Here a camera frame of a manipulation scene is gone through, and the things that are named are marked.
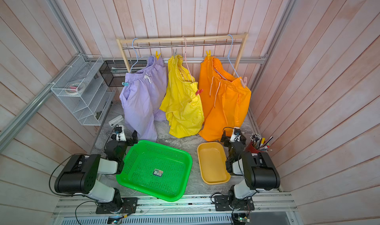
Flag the purple shorts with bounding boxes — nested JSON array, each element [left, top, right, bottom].
[[120, 56, 168, 142]]

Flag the light blue wire hanger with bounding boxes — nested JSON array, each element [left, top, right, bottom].
[[129, 38, 149, 74]]

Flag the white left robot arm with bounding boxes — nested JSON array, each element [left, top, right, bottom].
[[51, 132, 138, 217]]

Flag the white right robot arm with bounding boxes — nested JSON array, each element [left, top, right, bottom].
[[211, 127, 281, 212]]

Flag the orange shorts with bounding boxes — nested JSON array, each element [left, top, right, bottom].
[[199, 56, 251, 141]]

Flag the yellow shorts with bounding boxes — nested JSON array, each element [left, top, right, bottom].
[[160, 55, 204, 138]]

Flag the red pen cup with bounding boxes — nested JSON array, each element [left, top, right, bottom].
[[245, 133, 274, 154]]

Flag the small white device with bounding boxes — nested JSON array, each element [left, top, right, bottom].
[[108, 115, 124, 127]]

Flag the yellow plastic tray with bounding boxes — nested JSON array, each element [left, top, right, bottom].
[[197, 142, 231, 185]]

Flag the green plastic basket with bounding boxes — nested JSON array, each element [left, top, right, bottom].
[[116, 140, 193, 202]]

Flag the pink clothespin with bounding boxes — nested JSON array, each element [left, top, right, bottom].
[[242, 77, 247, 87]]

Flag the tape roll on shelf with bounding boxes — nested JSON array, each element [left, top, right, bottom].
[[65, 82, 83, 95]]

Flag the wooden clothes rack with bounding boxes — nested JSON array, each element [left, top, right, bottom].
[[116, 32, 248, 73]]

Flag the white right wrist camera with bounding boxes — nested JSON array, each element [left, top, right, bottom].
[[230, 128, 241, 142]]

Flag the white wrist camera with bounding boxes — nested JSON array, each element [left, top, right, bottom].
[[230, 128, 241, 142], [112, 125, 126, 141]]

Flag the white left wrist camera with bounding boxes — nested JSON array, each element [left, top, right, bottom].
[[112, 125, 126, 141]]

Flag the white wire mesh shelf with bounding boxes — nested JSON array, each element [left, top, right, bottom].
[[51, 55, 115, 126]]

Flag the black mesh wall basket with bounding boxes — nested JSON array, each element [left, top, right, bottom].
[[99, 60, 128, 87]]

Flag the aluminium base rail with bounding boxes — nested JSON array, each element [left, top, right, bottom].
[[49, 192, 303, 225]]

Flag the pink wire hanger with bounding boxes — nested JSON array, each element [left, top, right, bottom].
[[182, 36, 195, 83]]

